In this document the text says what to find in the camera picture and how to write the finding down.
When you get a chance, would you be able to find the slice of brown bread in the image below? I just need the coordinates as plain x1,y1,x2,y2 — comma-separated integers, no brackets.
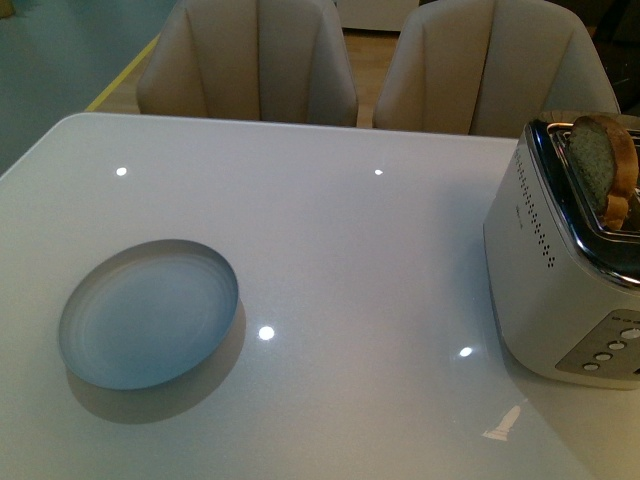
568,115,639,231

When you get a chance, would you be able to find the beige chair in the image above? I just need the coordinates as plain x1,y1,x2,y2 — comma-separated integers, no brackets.
373,1,620,138
136,1,358,127

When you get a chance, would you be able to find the beige chair on left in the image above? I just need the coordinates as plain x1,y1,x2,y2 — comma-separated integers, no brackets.
136,1,358,127

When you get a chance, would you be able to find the white chrome two-slot toaster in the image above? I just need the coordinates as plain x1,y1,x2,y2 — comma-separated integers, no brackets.
483,118,639,390

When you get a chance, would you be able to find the light blue round plate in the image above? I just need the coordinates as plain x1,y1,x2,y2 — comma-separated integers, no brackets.
58,239,239,390

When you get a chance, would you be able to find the beige chair on right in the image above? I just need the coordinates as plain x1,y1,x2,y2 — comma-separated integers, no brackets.
373,1,620,138

